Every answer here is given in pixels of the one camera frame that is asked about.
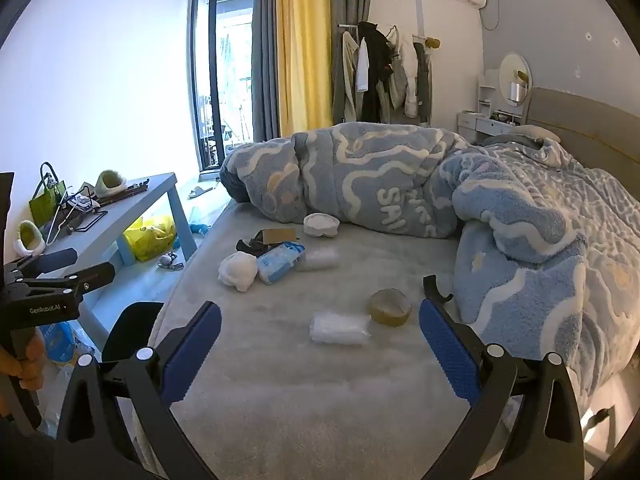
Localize grey hanging garment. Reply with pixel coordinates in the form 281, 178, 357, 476
412, 40, 433, 123

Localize green tote bag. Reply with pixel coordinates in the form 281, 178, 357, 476
29, 161, 68, 223

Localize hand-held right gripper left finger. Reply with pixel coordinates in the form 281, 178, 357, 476
62, 301, 223, 480

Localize blue cloth toy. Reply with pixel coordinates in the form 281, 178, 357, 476
189, 207, 211, 237

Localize dark printed small box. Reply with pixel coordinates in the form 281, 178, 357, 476
236, 234, 273, 257

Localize white hanging jacket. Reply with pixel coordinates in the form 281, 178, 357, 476
387, 25, 421, 116

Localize white stool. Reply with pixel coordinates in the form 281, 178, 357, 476
580, 406, 617, 438

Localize dark folded tripod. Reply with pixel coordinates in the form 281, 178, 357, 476
97, 177, 151, 206

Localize white bowl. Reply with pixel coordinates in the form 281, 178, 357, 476
303, 212, 341, 239

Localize grey headboard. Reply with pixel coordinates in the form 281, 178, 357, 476
522, 86, 640, 196

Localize blue side table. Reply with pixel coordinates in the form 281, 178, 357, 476
30, 172, 198, 348

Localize black wire hangers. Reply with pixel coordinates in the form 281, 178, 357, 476
47, 185, 110, 241

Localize blue patterned fleece blanket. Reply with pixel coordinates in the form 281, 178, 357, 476
220, 121, 640, 401

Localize yellow plastic bag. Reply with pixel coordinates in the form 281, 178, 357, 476
122, 215, 177, 262

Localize green fuzzy slipper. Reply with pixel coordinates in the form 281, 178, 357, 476
94, 170, 128, 198
15, 220, 47, 256

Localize white cloth bundle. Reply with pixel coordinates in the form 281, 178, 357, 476
218, 251, 259, 293

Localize black framed glass door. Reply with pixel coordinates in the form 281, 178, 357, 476
189, 0, 258, 175

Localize blue plastic bag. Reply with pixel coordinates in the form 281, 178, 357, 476
39, 321, 83, 366

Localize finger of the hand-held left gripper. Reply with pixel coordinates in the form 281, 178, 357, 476
4, 247, 80, 282
20, 261, 117, 306

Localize pale pillow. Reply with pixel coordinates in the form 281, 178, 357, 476
480, 126, 563, 150

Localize white clothes rack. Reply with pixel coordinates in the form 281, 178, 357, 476
337, 22, 433, 126

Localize dark grey pillow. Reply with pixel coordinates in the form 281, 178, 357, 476
220, 165, 251, 203

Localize brown tape roll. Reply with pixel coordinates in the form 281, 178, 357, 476
369, 288, 413, 327

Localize black curved plastic piece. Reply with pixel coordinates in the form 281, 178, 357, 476
423, 275, 453, 306

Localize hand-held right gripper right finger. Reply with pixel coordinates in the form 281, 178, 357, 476
419, 297, 586, 480

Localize beige hanging coat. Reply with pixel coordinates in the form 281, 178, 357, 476
332, 32, 361, 121

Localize blue tissue packet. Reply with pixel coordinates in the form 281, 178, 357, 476
256, 241, 307, 286

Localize white dressing table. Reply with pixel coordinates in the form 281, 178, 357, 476
457, 110, 526, 145

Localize person's left hand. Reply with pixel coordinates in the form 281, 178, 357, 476
0, 332, 48, 392

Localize white desk organiser shelf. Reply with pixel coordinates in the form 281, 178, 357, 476
477, 69, 503, 113

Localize yellow curtain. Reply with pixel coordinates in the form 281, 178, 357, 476
275, 0, 333, 137

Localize white hanging shirt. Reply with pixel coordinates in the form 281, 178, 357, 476
354, 37, 371, 93

